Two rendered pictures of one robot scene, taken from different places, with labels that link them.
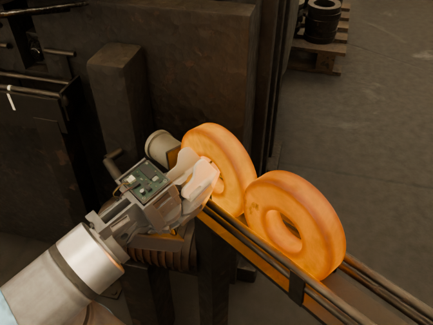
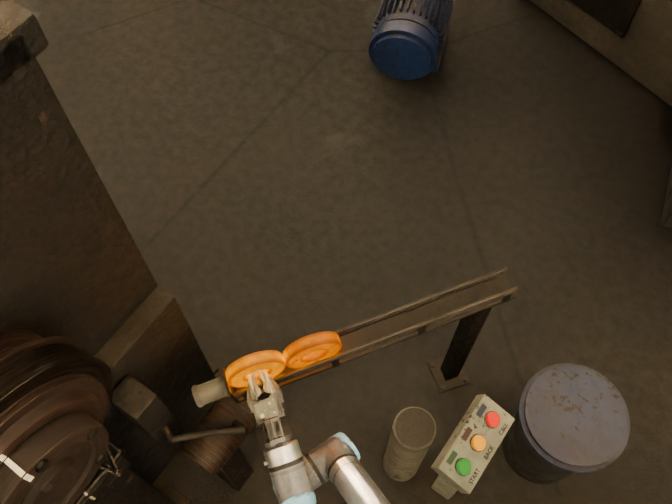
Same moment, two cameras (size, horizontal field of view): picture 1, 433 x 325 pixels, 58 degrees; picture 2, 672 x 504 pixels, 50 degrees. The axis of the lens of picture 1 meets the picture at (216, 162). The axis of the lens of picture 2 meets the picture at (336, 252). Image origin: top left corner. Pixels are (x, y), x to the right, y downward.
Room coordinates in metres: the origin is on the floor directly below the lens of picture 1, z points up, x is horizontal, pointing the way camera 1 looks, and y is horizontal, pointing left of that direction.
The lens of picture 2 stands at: (0.05, 0.46, 2.52)
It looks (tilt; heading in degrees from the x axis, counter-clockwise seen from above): 63 degrees down; 291
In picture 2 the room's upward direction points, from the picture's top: straight up
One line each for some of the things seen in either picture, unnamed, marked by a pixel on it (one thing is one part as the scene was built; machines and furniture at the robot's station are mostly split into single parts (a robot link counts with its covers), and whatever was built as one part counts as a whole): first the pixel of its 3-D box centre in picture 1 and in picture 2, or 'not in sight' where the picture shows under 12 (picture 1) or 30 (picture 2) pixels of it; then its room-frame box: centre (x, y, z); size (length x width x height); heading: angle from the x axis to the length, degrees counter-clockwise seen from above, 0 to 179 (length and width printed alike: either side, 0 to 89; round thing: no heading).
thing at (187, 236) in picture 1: (162, 284); (231, 446); (0.52, 0.14, 0.27); 0.22 x 0.13 x 0.53; 76
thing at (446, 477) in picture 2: not in sight; (460, 464); (-0.14, -0.06, 0.31); 0.24 x 0.16 x 0.62; 76
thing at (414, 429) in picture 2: not in sight; (406, 447); (0.02, -0.06, 0.26); 0.12 x 0.12 x 0.52
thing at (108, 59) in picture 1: (125, 105); (142, 408); (0.69, 0.19, 0.68); 0.11 x 0.08 x 0.24; 166
